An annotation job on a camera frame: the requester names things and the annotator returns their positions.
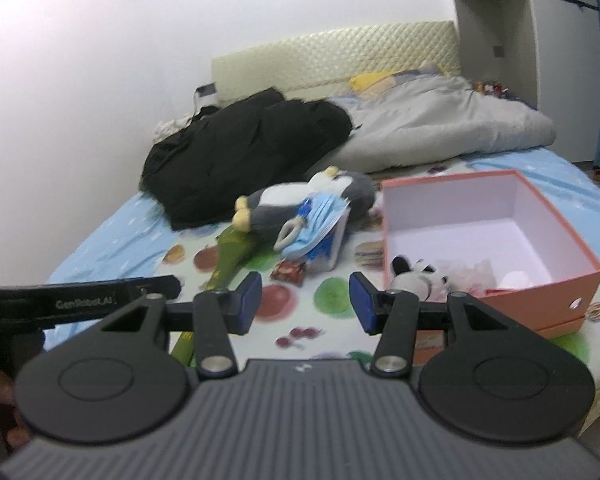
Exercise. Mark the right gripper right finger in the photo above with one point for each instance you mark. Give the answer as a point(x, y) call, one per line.
point(396, 316)

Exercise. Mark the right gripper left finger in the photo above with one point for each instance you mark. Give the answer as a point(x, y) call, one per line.
point(206, 322)

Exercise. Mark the small panda plush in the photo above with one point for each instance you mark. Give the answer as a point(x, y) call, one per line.
point(421, 279)

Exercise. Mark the red snack packet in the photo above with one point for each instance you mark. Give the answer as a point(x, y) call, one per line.
point(288, 271)

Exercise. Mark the fruit print play mat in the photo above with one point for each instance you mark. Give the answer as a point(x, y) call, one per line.
point(322, 300)

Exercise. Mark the light blue bed sheet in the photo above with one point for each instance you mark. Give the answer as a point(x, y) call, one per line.
point(130, 243)

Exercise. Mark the grey white penguin plush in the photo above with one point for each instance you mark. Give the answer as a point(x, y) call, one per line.
point(266, 211)

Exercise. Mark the blue surgical face mask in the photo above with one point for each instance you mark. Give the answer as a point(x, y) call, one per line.
point(320, 213)

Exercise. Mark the black jacket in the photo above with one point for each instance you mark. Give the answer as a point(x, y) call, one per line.
point(197, 173)

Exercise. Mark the grey duvet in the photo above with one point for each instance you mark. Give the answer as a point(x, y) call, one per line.
point(430, 118)

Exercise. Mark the yellow pillow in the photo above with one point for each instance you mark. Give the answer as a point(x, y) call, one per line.
point(372, 81)

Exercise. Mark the cream padded headboard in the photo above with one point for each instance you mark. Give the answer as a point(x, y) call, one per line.
point(321, 64)

